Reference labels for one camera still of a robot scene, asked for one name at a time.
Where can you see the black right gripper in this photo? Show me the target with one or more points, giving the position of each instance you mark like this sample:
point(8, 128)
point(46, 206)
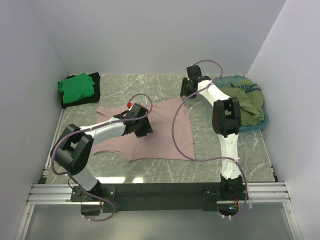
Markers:
point(183, 92)

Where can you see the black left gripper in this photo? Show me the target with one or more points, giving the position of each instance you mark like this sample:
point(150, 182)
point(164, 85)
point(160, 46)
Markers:
point(146, 129)

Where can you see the pink tank top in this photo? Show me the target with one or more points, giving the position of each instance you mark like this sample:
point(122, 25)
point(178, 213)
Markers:
point(161, 144)

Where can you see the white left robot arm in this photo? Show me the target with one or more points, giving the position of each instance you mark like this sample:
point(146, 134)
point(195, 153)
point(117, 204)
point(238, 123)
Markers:
point(74, 146)

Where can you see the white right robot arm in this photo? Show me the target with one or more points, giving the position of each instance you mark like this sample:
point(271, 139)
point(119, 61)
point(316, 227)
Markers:
point(226, 123)

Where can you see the olive green tank top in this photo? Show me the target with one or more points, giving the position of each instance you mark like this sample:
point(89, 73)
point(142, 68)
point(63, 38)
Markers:
point(251, 101)

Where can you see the black folded tank top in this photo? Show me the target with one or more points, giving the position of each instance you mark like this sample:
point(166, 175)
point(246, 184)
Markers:
point(88, 100)

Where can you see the green folded tank top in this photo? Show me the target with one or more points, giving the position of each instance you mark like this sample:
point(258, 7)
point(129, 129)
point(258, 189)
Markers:
point(76, 88)

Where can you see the teal plastic basket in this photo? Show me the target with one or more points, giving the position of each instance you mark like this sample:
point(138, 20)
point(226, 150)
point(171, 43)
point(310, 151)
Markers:
point(223, 82)

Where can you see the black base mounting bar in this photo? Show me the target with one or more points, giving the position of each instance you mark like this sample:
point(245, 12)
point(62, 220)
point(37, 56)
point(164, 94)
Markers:
point(115, 197)

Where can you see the aluminium rail frame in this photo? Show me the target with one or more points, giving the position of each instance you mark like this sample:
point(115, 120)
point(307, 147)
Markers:
point(50, 215)

